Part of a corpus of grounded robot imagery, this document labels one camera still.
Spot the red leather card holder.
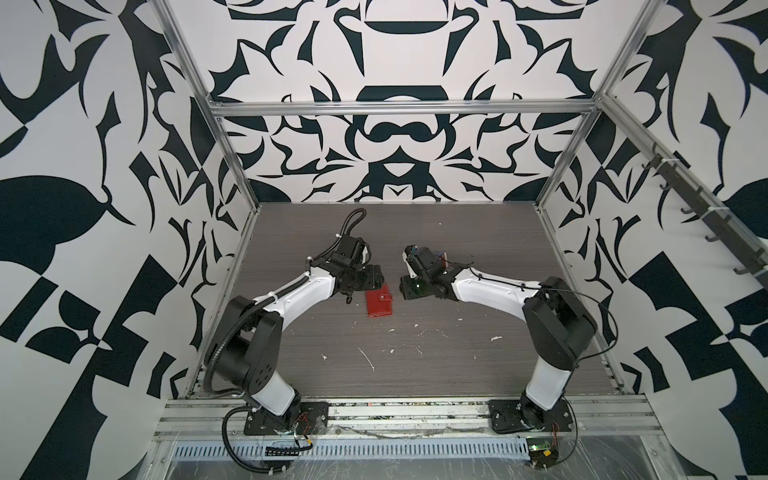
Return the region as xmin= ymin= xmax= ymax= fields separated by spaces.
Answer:
xmin=365 ymin=284 xmax=393 ymax=318

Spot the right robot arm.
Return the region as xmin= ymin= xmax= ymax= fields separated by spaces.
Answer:
xmin=400 ymin=245 xmax=597 ymax=412

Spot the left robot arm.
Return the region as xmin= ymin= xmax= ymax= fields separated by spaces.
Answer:
xmin=202 ymin=234 xmax=384 ymax=418

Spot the small circuit board left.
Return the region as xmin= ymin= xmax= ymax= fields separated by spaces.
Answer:
xmin=264 ymin=442 xmax=313 ymax=457

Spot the small circuit board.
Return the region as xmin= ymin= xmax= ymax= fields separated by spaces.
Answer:
xmin=526 ymin=437 xmax=559 ymax=470
xmin=264 ymin=442 xmax=313 ymax=457

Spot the small circuit board right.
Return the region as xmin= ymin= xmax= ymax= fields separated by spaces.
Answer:
xmin=526 ymin=437 xmax=559 ymax=470

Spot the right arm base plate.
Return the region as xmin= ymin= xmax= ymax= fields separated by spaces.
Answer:
xmin=487 ymin=396 xmax=573 ymax=434

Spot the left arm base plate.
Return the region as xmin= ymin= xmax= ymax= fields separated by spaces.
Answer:
xmin=244 ymin=401 xmax=330 ymax=436

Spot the black corrugated cable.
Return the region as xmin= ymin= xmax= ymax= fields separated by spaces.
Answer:
xmin=220 ymin=405 xmax=295 ymax=475

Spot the wall hook rack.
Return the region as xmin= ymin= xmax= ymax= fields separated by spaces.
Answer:
xmin=640 ymin=143 xmax=767 ymax=289

